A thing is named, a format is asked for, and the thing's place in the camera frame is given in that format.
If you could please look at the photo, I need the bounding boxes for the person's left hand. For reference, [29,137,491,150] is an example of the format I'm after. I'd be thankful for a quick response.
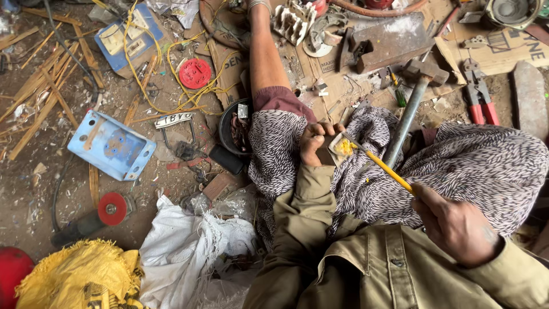
[299,122,346,168]

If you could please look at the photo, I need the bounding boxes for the person's right hand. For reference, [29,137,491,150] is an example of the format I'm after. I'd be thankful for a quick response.
[409,184,505,269]

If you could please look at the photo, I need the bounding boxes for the small metal part yellow filling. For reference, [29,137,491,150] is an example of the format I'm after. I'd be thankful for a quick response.
[328,132,359,166]

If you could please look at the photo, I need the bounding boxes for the yellow handled screwdriver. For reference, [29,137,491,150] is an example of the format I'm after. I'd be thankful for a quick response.
[342,132,416,196]

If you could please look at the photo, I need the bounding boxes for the white round metal plate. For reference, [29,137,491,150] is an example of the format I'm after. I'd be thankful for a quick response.
[302,16,349,58]

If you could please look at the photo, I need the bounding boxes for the black bowl with scrap parts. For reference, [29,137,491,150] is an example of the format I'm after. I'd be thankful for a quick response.
[218,98,255,156]

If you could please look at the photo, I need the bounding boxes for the person's leg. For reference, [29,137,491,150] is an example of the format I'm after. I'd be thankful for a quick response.
[247,0,297,100]

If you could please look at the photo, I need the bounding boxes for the small black case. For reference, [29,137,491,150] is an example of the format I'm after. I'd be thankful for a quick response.
[208,144,245,176]

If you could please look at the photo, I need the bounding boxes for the heavy rusty metal block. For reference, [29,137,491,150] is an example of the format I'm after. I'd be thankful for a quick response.
[338,12,436,75]

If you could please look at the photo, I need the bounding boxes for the white ceramic fuse holder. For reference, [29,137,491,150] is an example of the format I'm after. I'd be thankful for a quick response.
[273,0,318,47]

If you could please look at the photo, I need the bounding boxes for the clear plastic bag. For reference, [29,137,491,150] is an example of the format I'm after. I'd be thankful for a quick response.
[184,188,259,222]

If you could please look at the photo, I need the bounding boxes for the brown wooden block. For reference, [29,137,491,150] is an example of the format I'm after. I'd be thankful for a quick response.
[202,172,235,202]

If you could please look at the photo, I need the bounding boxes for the silver anklet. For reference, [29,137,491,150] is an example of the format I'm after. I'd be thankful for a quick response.
[247,0,272,14]

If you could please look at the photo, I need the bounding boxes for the red round disc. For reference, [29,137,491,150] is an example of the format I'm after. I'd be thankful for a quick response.
[178,58,213,90]

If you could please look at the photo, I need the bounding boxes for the patterned black white skirt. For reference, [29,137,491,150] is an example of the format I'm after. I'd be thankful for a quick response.
[247,86,549,253]

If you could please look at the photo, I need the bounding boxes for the olive green jacket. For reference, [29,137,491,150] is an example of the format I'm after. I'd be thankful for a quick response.
[243,165,549,309]

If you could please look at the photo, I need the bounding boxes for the white lettered plate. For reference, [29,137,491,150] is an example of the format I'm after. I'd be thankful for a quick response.
[154,112,194,130]

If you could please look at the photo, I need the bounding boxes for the white woven sack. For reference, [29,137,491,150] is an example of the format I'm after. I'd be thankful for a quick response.
[139,195,259,309]

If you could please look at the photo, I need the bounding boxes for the printed cardboard sheet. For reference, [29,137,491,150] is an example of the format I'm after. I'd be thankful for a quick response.
[434,23,549,86]

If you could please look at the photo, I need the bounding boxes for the grey flat stone slab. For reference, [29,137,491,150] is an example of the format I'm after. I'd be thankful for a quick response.
[512,60,549,141]

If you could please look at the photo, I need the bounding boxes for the blue metal box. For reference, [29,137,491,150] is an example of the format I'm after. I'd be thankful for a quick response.
[67,110,158,182]

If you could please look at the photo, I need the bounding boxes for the blue board with white switches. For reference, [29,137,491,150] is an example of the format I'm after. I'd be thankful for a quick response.
[94,3,166,72]

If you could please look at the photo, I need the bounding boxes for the round grey metal housing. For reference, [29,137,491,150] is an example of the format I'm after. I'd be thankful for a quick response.
[484,0,544,31]

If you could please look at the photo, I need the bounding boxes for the angle grinder with red disc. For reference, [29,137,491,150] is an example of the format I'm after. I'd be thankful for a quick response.
[50,192,136,249]

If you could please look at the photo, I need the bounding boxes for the yellow woven sack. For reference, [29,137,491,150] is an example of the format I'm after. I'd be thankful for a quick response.
[15,239,146,309]

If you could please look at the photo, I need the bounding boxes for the pile of wood strips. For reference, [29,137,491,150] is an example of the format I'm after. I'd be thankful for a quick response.
[0,8,106,162]

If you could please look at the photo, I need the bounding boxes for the red round object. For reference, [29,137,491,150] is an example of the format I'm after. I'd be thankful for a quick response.
[0,246,35,309]

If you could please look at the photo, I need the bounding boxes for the green handled screwdriver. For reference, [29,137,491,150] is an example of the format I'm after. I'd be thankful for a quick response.
[388,66,407,108]

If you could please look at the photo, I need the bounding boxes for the steel handled hammer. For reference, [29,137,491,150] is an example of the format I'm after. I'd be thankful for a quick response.
[383,59,449,169]

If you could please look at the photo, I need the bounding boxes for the reddish brown hose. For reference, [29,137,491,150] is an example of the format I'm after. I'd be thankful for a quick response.
[328,0,430,18]

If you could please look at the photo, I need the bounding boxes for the red handled bolt cutters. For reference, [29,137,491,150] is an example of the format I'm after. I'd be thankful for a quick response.
[462,58,501,126]

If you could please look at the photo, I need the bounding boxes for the yellow wire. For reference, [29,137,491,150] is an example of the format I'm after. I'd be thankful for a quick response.
[92,0,242,116]

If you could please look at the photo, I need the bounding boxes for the black cable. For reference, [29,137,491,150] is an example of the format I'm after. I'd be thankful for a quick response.
[42,0,102,93]

